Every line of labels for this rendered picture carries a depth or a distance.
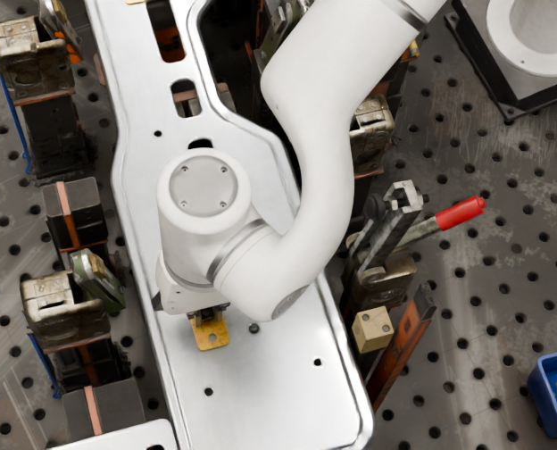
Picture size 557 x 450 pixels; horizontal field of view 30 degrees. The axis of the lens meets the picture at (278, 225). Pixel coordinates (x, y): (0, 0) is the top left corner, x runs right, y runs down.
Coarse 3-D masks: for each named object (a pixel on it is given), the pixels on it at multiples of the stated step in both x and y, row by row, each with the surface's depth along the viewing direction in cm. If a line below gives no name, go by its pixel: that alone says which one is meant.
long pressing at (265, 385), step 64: (192, 0) 141; (128, 64) 137; (192, 64) 137; (128, 128) 133; (192, 128) 133; (256, 128) 134; (128, 192) 129; (256, 192) 130; (320, 320) 124; (192, 384) 120; (256, 384) 121; (320, 384) 121; (192, 448) 117; (256, 448) 118; (320, 448) 118
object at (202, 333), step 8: (192, 320) 123; (208, 320) 123; (224, 320) 123; (200, 328) 122; (208, 328) 122; (216, 328) 122; (224, 328) 122; (200, 336) 122; (208, 336) 122; (216, 336) 122; (224, 336) 122; (200, 344) 121; (208, 344) 122; (216, 344) 122; (224, 344) 122
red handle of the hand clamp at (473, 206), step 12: (456, 204) 116; (468, 204) 115; (480, 204) 115; (444, 216) 116; (456, 216) 116; (468, 216) 116; (420, 228) 118; (432, 228) 117; (444, 228) 117; (408, 240) 118; (360, 252) 121
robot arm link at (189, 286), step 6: (168, 270) 104; (174, 276) 103; (180, 282) 103; (186, 282) 103; (186, 288) 104; (192, 288) 104; (198, 288) 103; (204, 288) 103; (210, 288) 103; (216, 288) 104
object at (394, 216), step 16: (400, 192) 109; (416, 192) 109; (368, 208) 108; (384, 208) 107; (400, 208) 110; (416, 208) 107; (368, 224) 116; (384, 224) 114; (400, 224) 109; (368, 240) 119; (384, 240) 113; (352, 256) 123; (368, 256) 118; (384, 256) 117
